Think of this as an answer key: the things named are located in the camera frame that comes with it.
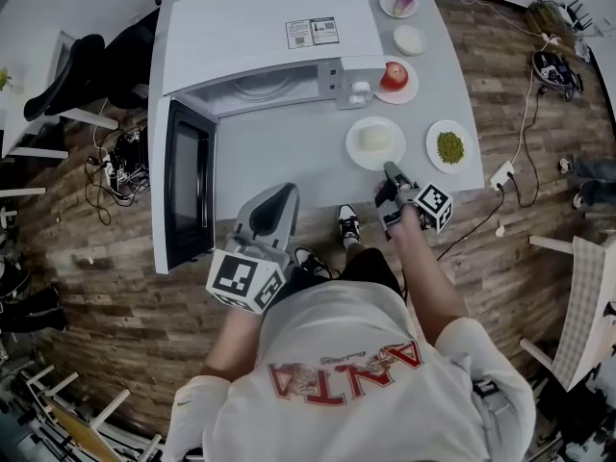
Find black office chair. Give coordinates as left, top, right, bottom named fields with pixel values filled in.
left=23, top=0, right=171, bottom=123

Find white power cable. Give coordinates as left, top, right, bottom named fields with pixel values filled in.
left=508, top=31, right=551, bottom=173

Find white power strip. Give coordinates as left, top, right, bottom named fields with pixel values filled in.
left=489, top=160, right=518, bottom=193

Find person's left forearm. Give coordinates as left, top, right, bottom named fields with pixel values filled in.
left=199, top=303, right=265, bottom=382

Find white round plate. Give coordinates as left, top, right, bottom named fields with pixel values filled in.
left=372, top=55, right=420, bottom=107
left=378, top=0, right=420, bottom=19
left=424, top=119, right=475, bottom=175
left=345, top=116, right=407, bottom=172

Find black round bag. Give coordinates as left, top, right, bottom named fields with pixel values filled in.
left=532, top=50, right=575, bottom=87

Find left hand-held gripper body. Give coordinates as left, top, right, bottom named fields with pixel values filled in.
left=206, top=182, right=300, bottom=315

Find black and white sneaker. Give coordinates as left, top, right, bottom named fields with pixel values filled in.
left=336, top=203, right=363, bottom=252
left=292, top=244, right=334, bottom=279

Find black antenna router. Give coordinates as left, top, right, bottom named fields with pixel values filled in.
left=561, top=0, right=594, bottom=32

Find white chair with checked cushion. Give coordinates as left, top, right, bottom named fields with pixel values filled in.
left=519, top=233, right=616, bottom=394

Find black power cable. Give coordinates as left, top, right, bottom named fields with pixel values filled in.
left=435, top=98, right=543, bottom=263

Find white microwave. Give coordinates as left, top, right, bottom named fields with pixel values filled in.
left=147, top=0, right=389, bottom=276

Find person's right forearm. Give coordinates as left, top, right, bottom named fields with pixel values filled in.
left=390, top=204, right=472, bottom=348

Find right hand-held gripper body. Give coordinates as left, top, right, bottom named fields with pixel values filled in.
left=373, top=182, right=454, bottom=234

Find tangle of black cables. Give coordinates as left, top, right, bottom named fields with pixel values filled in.
left=85, top=125, right=152, bottom=226

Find black shorts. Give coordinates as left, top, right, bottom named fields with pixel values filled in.
left=287, top=246, right=403, bottom=294

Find white wooden chair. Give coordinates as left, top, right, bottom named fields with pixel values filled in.
left=18, top=363, right=165, bottom=462

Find red apple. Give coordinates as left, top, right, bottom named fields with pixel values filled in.
left=379, top=61, right=411, bottom=91

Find heap of green peas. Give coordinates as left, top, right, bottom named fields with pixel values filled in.
left=435, top=131, right=466, bottom=166

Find white printed t-shirt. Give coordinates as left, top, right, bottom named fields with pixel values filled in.
left=161, top=279, right=538, bottom=462

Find pale yellow egg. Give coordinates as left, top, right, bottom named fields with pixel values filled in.
left=358, top=122, right=391, bottom=153

